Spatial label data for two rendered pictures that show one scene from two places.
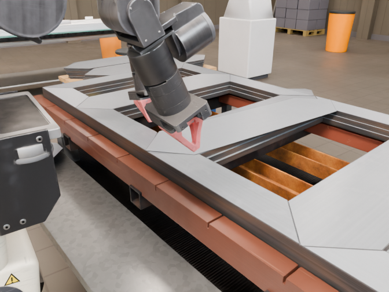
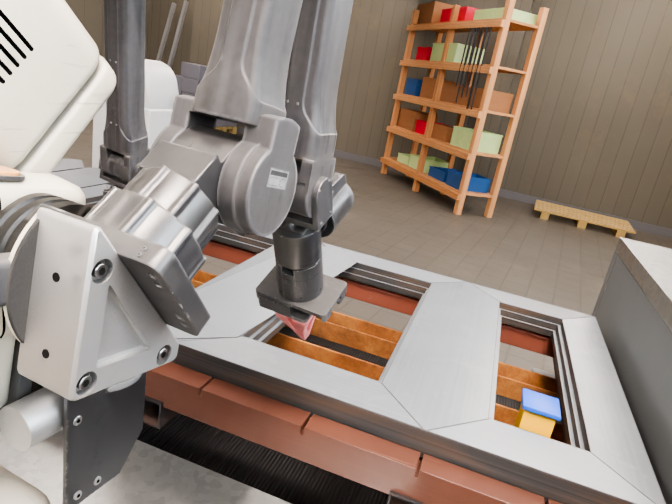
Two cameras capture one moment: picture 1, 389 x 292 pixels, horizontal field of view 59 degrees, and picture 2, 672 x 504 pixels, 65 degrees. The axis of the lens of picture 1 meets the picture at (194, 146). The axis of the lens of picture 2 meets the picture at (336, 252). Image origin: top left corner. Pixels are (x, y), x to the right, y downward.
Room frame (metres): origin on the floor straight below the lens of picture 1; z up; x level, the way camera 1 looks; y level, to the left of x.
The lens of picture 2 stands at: (-0.02, 0.35, 1.33)
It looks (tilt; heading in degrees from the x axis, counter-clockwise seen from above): 18 degrees down; 326
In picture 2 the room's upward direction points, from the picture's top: 10 degrees clockwise
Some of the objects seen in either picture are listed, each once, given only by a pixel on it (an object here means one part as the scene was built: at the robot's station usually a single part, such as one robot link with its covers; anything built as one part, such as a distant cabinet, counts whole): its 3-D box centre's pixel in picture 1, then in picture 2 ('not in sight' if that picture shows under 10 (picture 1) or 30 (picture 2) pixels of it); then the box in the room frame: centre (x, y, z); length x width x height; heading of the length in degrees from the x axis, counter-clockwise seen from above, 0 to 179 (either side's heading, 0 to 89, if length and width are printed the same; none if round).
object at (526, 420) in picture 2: not in sight; (522, 456); (0.41, -0.40, 0.78); 0.05 x 0.05 x 0.19; 40
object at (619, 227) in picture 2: not in sight; (580, 218); (4.23, -6.54, 0.06); 1.32 x 0.91 x 0.12; 34
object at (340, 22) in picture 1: (338, 31); not in sight; (7.13, -2.84, 0.37); 0.48 x 0.47 x 0.74; 36
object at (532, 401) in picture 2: not in sight; (539, 407); (0.41, -0.40, 0.88); 0.06 x 0.06 x 0.02; 40
